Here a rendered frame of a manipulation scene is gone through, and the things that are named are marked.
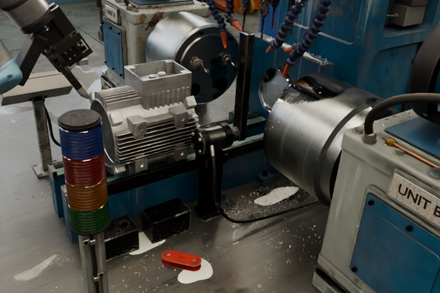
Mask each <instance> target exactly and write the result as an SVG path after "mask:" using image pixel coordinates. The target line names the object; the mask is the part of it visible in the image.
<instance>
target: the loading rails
mask: <svg viewBox="0 0 440 293"><path fill-rule="evenodd" d="M233 121H234V118H230V119H227V120H222V121H219V122H214V123H211V124H206V125H203V126H199V128H206V127H210V126H214V125H216V124H218V123H221V122H226V123H227V124H228V125H229V126H230V127H231V129H232V128H233ZM265 125H266V118H263V117H262V116H261V112H254V113H251V114H248V115H247V130H246V140H244V141H238V140H236V139H235V138H234V141H233V144H232V146H231V147H228V148H224V149H222V150H224V151H225V152H226V153H227V154H228V158H227V163H225V164H223V178H222V189H221V200H224V199H226V192H224V191H225V190H228V189H231V188H234V187H236V186H240V185H242V184H245V183H248V182H251V181H254V180H256V181H257V182H259V183H260V184H261V185H266V184H269V183H272V182H274V176H273V175H272V174H274V173H277V172H279V171H278V170H277V169H275V168H274V167H272V166H271V165H270V164H269V162H268V160H267V159H266V156H265V153H264V149H263V134H264V130H265ZM195 156H196V151H195V152H193V153H192V154H189V155H187V158H185V159H182V160H180V161H179V162H175V163H172V164H168V165H166V164H165V163H164V162H162V163H159V164H155V165H151V166H149V167H148V169H146V170H144V171H141V173H136V174H133V175H130V176H127V175H126V173H123V174H120V175H116V176H114V174H111V173H110V172H109V171H108V170H106V177H107V193H108V203H109V215H110V217H111V220H113V219H115V218H118V217H121V216H124V215H129V217H130V218H131V219H132V220H133V222H135V221H138V220H141V211H142V210H143V209H146V208H148V207H151V206H154V205H158V204H160V203H164V202H165V201H169V200H171V199H175V198H180V199H181V200H182V201H183V202H184V203H185V204H187V203H190V202H193V201H196V200H198V180H199V163H198V162H197V161H196V160H195ZM48 173H49V177H50V186H51V191H52V199H53V204H54V210H55V211H56V214H57V215H58V217H59V218H60V217H63V216H64V217H65V225H66V230H67V234H68V236H69V238H70V240H71V242H72V243H75V242H78V241H79V236H78V235H77V234H75V233H73V232H72V231H71V229H70V227H69V222H70V215H69V207H68V200H67V191H66V185H65V175H64V166H63V161H60V162H56V163H53V164H48Z"/></svg>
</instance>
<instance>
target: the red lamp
mask: <svg viewBox="0 0 440 293"><path fill-rule="evenodd" d="M104 153H105V152H104V150H103V152H102V153H101V154H99V155H97V156H95V157H93V158H89V159H85V160H74V159H71V158H67V157H65V156H64V155H62V160H63V166H64V175H65V180H66V181H67V182H68V183H69V184H72V185H75V186H90V185H93V184H96V183H98V182H100V181H101V180H103V179H104V177H105V176H106V168H105V154H104Z"/></svg>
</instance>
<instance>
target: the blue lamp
mask: <svg viewBox="0 0 440 293"><path fill-rule="evenodd" d="M58 129H59V134H60V143H61V144H60V145H61V150H62V154H63V155H64V156H65V157H67V158H71V159H74V160H85V159H89V158H93V157H95V156H97V155H99V154H101V153H102V152H103V150H104V143H103V128H102V121H101V122H100V124H98V125H97V126H96V127H95V128H92V129H88V130H84V131H69V130H66V129H63V128H62V127H60V126H59V125H58Z"/></svg>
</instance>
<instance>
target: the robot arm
mask: <svg viewBox="0 0 440 293"><path fill-rule="evenodd" d="M0 8H1V9H2V10H3V11H4V13H5V14H6V15H7V16H8V17H9V18H10V20H11V21H12V22H13V24H14V25H15V26H16V27H19V29H20V30H21V31H22V33H23V34H25V35H27V34H28V36H27V38H26V40H25V42H24V43H23V45H22V47H21V49H20V51H19V53H18V55H17V57H16V59H15V58H13V57H12V56H11V54H10V52H9V51H8V49H7V48H6V46H5V45H4V43H3V42H2V40H1V38H0V95H1V94H4V93H6V92H8V91H10V90H12V89H13V88H15V87H16V86H17V85H19V86H24V85H25V83H26V82H27V80H28V78H29V76H30V73H31V72H32V70H33V68H34V66H35V64H36V62H37V60H38V58H39V56H40V54H42V55H45V57H46V58H47V59H48V61H49V62H50V63H51V64H52V65H53V66H54V67H55V68H56V70H57V71H58V72H59V73H60V72H61V74H62V75H63V76H64V77H65V78H66V79H67V81H68V82H69V83H70V84H71V85H72V87H74V89H75V90H76V91H77V92H78V94H79V95H80V96H81V97H84V98H86V99H90V98H91V97H90V96H89V94H88V93H87V90H88V89H89V87H90V86H91V85H92V84H93V82H94V81H95V80H96V79H97V77H98V73H97V72H96V71H95V70H92V67H91V66H90V65H83V66H78V65H77V64H76V62H77V63H78V62H79V61H81V60H82V59H83V58H85V57H87V56H88V55H90V54H91V53H93V51H92V49H91V48H90V47H89V46H88V44H87V43H86V41H85V40H84V39H83V37H82V36H81V34H80V33H79V32H78V31H77V30H76V29H75V28H74V27H73V25H72V23H71V22H70V21H69V20H68V18H67V16H66V15H65V14H64V13H63V11H62V10H61V8H60V7H59V6H58V5H56V4H55V3H52V4H51V5H48V3H47V2H46V1H45V0H0ZM81 39H82V40H83V42H84V43H85V45H86V46H87V47H88V49H87V48H86V47H85V45H83V43H82V41H81ZM86 49H87V50H86ZM83 51H84V52H83Z"/></svg>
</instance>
